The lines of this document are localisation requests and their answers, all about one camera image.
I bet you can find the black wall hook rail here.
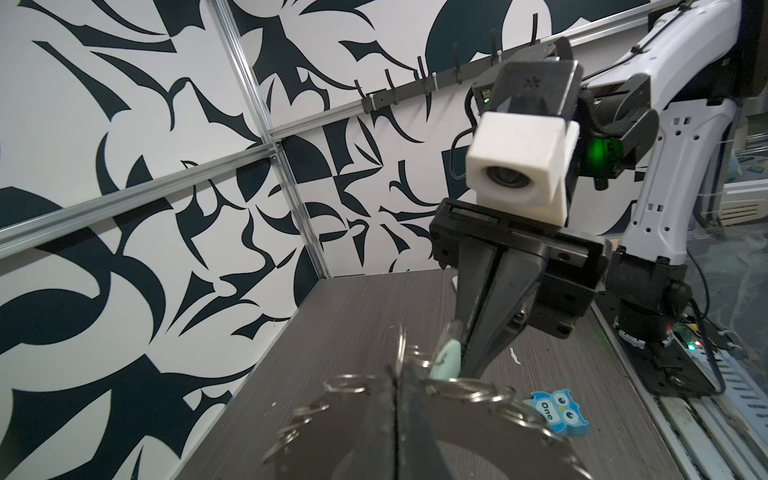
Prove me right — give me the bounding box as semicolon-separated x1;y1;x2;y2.
355;36;574;114

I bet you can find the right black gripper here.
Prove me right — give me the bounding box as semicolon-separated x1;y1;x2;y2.
429;199;611;378

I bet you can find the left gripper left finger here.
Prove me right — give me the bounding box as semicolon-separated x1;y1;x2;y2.
343;367;398;480

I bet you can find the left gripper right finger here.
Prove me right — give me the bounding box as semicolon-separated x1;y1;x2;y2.
397;365;452;480

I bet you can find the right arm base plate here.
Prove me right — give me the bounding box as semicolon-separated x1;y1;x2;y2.
596;292;719;398

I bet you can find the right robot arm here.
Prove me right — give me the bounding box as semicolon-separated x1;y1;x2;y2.
430;1;767;385

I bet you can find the blue owl keychain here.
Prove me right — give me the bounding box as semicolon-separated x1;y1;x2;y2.
524;389;591;437

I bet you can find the small white key tag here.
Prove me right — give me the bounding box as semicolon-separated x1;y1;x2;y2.
429;320;463;381

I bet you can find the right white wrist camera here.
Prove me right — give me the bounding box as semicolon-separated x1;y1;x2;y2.
466;111;580;227

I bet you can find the aluminium frame crossbar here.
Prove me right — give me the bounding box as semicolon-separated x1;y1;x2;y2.
1;143;276;258

